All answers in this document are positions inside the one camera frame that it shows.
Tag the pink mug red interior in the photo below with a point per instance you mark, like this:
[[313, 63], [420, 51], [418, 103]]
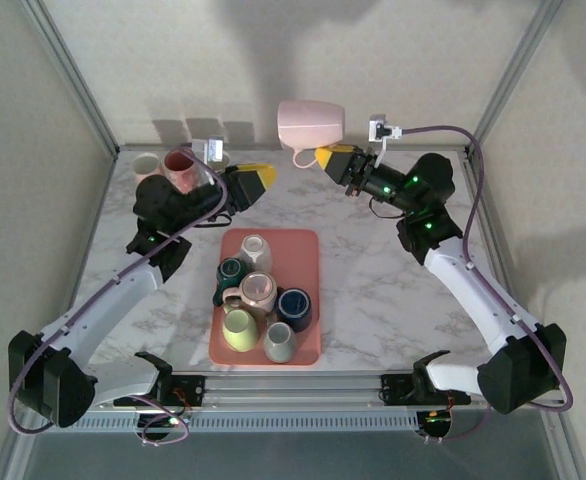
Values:
[[179, 165]]

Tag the pale pink mug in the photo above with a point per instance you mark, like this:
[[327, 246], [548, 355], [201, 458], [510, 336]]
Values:
[[308, 125]]

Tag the pink mug white interior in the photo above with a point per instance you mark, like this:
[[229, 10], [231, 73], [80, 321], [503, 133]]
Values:
[[145, 167]]

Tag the dark green mug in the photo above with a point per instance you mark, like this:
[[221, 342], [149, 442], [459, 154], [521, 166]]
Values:
[[230, 272]]

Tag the pink mug purple interior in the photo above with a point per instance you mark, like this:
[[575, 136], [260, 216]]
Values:
[[258, 292]]

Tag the navy blue mug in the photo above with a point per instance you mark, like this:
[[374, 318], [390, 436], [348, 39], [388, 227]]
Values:
[[293, 305]]

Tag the light green mug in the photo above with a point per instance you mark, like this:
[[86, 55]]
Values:
[[240, 330]]

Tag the grey mug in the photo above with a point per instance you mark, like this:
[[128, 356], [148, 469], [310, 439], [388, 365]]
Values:
[[279, 342]]

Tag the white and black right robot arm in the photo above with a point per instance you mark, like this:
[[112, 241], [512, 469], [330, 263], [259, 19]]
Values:
[[473, 295]]

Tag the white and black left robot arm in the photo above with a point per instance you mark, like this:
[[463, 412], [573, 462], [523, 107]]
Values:
[[113, 300]]

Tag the pink plastic tray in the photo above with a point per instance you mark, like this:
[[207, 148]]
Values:
[[298, 250]]

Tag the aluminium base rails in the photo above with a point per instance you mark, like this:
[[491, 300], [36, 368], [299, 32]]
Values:
[[298, 390]]

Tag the circuit board with LED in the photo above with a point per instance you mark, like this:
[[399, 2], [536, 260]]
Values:
[[435, 425], [165, 422]]

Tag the aluminium back rail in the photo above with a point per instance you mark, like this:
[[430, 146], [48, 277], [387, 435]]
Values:
[[253, 148]]

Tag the aluminium side rail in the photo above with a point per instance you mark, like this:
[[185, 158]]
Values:
[[489, 220]]

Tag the aluminium frame post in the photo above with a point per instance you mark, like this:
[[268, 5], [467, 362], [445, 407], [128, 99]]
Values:
[[73, 75], [10, 460], [514, 75], [568, 450]]

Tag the aluminium lower frame post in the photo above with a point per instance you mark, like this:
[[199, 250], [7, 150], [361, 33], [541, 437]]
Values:
[[10, 460], [568, 450]]

